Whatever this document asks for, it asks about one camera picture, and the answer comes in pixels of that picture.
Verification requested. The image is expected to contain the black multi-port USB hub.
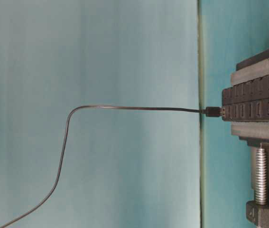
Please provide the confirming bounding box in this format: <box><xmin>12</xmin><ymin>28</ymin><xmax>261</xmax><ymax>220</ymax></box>
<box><xmin>222</xmin><ymin>75</ymin><xmax>269</xmax><ymax>122</ymax></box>

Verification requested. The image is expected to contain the black bench vise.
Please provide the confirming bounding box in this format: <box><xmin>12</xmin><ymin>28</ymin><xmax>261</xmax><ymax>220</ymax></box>
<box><xmin>230</xmin><ymin>49</ymin><xmax>269</xmax><ymax>228</ymax></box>

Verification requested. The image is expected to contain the thin black power cable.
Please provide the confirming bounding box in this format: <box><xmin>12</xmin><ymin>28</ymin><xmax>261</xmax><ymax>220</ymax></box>
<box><xmin>0</xmin><ymin>104</ymin><xmax>222</xmax><ymax>228</ymax></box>

